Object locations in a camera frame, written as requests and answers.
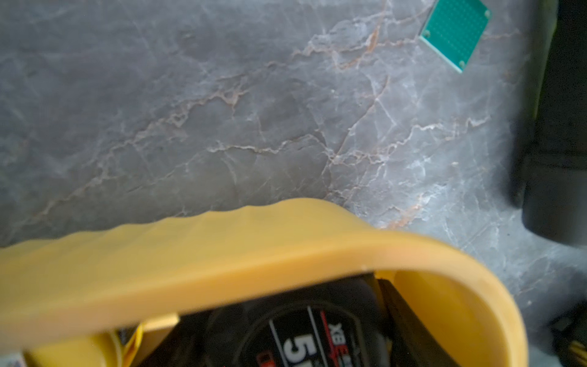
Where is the black 5m tape measure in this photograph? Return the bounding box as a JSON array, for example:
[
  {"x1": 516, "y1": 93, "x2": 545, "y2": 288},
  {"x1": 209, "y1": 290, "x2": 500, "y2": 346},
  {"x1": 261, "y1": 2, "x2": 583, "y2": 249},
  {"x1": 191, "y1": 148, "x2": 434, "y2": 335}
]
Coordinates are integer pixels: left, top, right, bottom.
[{"x1": 181, "y1": 274, "x2": 391, "y2": 366}]

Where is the yellow plastic storage box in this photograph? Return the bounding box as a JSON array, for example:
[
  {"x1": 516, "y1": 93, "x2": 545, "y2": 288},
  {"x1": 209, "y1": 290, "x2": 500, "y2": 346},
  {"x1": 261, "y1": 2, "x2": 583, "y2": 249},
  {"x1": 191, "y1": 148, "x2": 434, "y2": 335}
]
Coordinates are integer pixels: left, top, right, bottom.
[{"x1": 1, "y1": 199, "x2": 529, "y2": 366}]

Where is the small green circuit board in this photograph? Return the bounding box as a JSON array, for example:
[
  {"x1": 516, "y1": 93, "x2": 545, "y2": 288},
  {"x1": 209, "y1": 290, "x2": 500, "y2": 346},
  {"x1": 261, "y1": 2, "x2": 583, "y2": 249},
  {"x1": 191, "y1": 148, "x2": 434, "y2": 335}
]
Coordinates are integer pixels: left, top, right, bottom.
[{"x1": 419, "y1": 0, "x2": 492, "y2": 73}]

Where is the green black cordless drill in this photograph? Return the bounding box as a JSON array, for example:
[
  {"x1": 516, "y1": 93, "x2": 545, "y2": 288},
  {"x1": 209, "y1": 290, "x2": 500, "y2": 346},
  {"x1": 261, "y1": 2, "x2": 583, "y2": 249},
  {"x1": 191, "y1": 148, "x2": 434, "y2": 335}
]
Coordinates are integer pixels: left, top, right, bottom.
[{"x1": 509, "y1": 1, "x2": 586, "y2": 247}]

